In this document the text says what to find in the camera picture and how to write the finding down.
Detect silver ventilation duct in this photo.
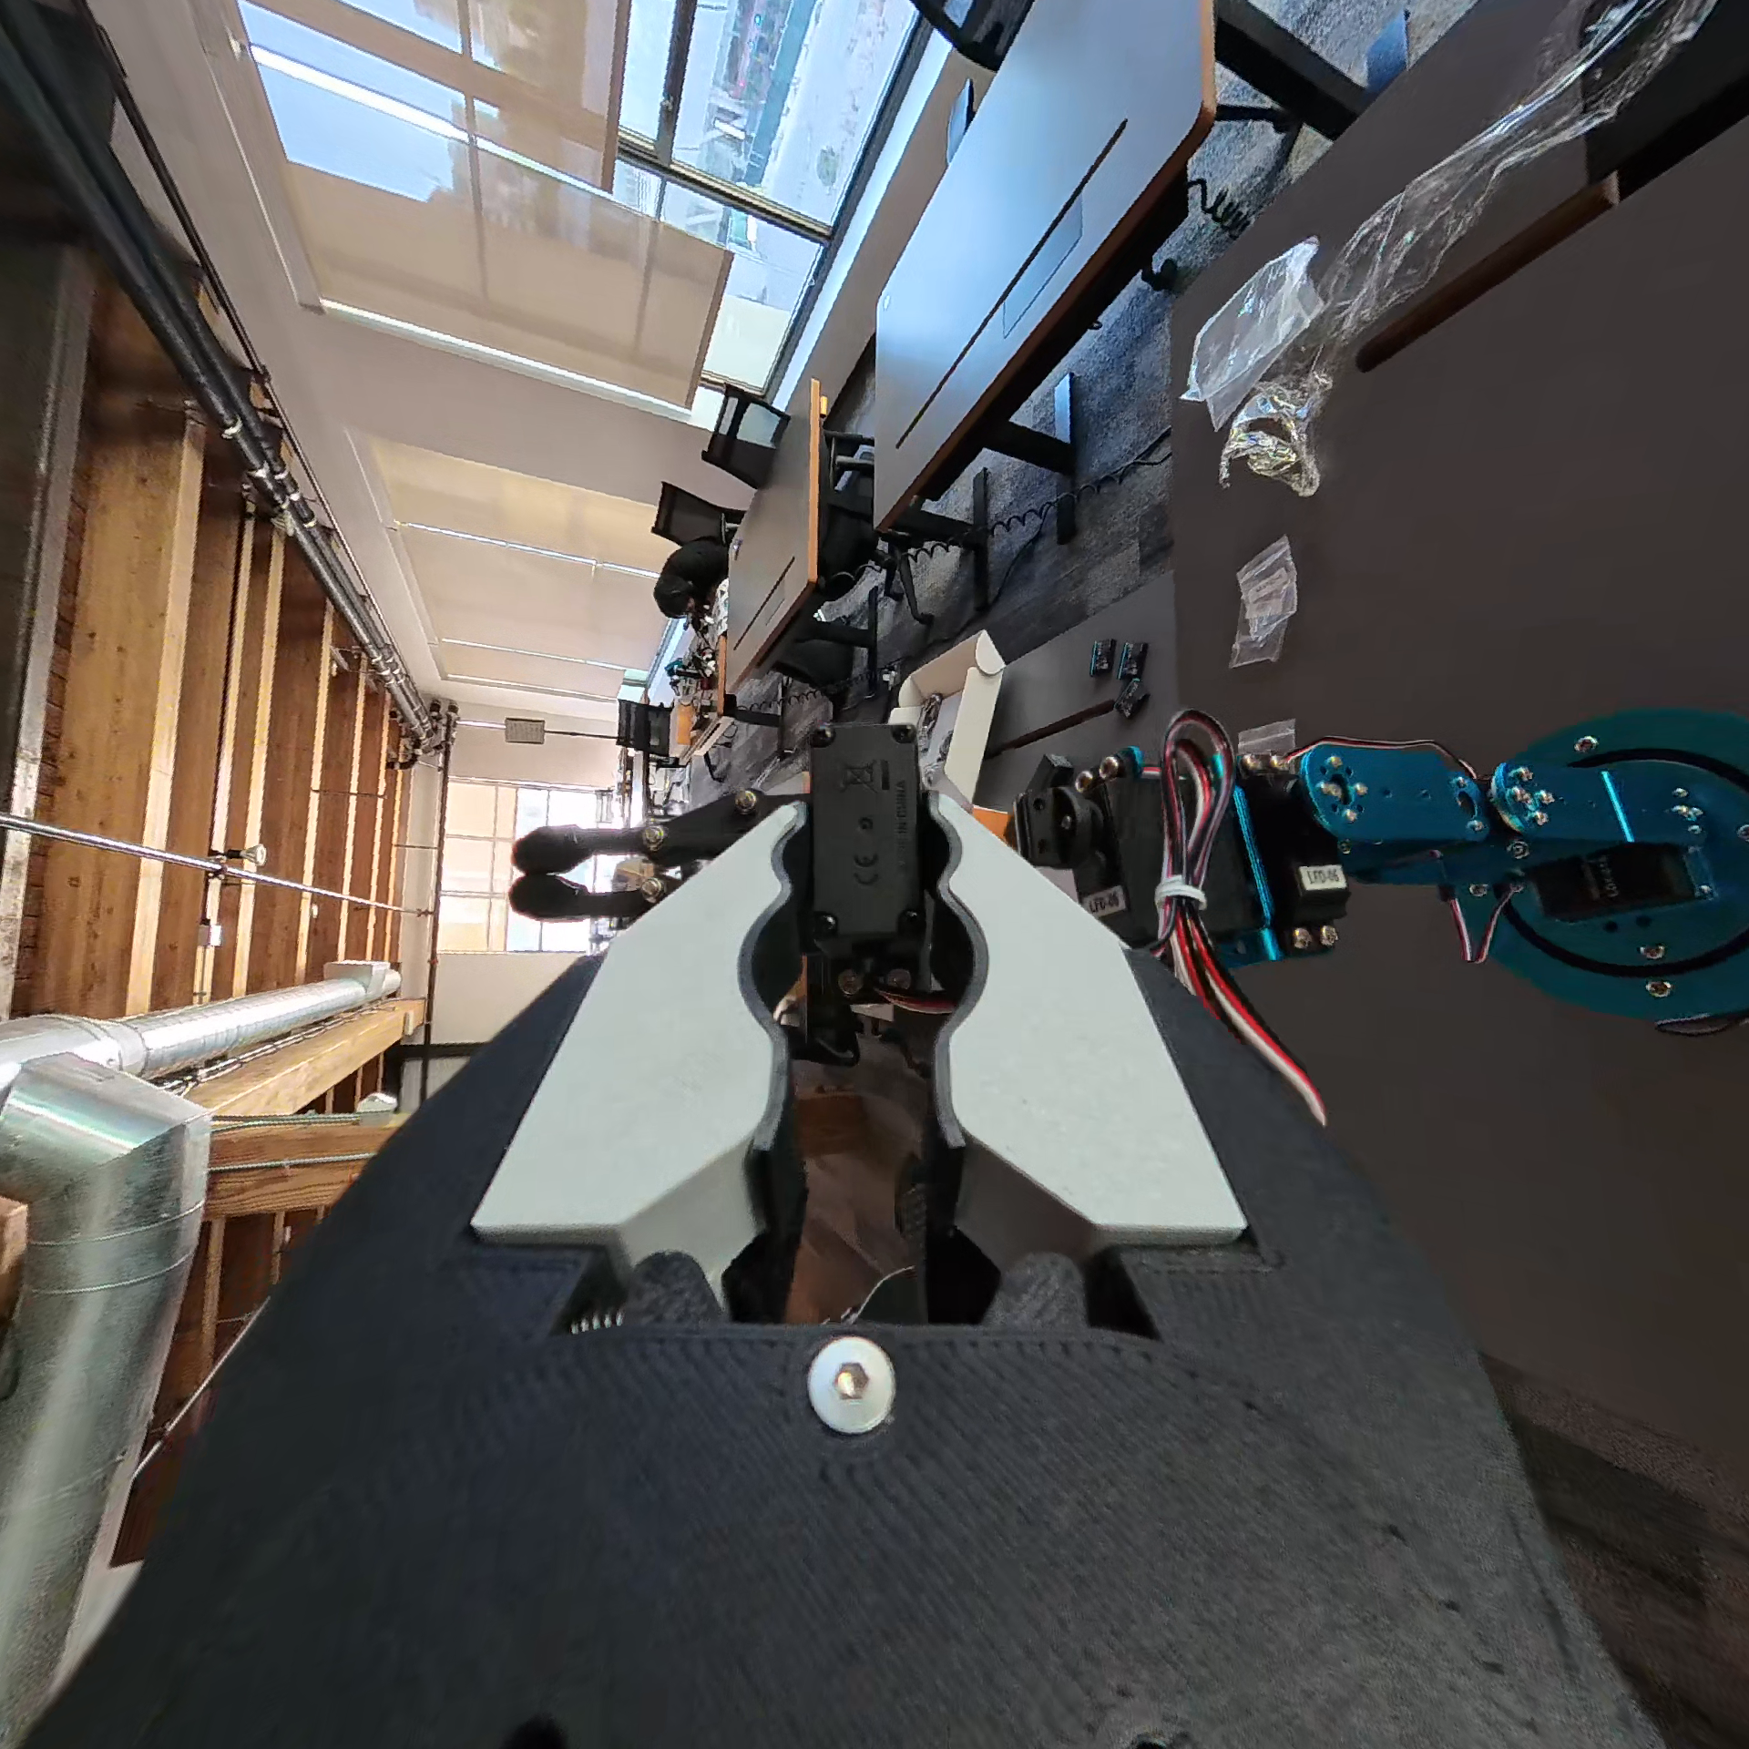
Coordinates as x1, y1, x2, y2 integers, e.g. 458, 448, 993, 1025
0, 961, 408, 1497

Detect black ceiling pipes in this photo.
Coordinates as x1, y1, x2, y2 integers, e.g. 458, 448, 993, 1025
0, 0, 461, 752

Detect black jacket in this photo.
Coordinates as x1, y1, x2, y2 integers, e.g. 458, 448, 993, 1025
653, 538, 728, 620

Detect long clear plastic wrap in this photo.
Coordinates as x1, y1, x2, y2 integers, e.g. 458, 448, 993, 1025
1309, 0, 1726, 345

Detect claw servo cable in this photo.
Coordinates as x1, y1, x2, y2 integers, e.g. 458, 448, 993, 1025
845, 955, 948, 1025

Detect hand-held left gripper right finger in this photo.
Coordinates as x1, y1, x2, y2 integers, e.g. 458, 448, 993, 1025
929, 795, 1251, 1324

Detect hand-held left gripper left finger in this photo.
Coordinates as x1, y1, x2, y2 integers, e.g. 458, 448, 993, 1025
471, 803, 810, 1324

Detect black mesh side chair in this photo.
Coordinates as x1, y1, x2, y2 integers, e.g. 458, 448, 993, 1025
908, 0, 1035, 67

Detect white cardboard box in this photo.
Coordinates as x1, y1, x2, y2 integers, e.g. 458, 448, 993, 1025
885, 634, 1008, 811

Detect blue toy robot arm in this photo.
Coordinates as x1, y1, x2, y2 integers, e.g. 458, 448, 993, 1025
1013, 709, 1749, 1041

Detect arm servo cable bundle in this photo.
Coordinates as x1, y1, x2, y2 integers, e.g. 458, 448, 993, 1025
1153, 710, 1330, 1129

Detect black toy claw with servo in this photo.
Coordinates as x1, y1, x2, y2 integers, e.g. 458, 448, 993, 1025
507, 720, 962, 1070

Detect beige roller blind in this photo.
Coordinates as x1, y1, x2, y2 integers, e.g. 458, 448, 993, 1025
240, 0, 735, 408
347, 428, 684, 685

